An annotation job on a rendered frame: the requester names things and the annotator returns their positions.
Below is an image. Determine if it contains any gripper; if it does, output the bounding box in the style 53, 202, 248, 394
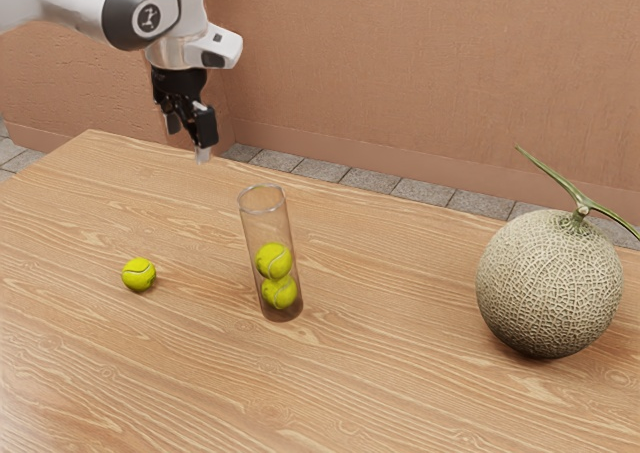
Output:
150, 65, 221, 167

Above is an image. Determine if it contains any clear plastic tube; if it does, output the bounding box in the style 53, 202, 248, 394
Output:
236, 183, 305, 323

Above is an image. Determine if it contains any yellow tennis ball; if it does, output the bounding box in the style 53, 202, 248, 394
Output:
121, 257, 158, 293
254, 242, 294, 281
260, 275, 299, 311

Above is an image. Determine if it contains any netted melon with green stem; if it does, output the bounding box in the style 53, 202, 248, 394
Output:
474, 144, 640, 361

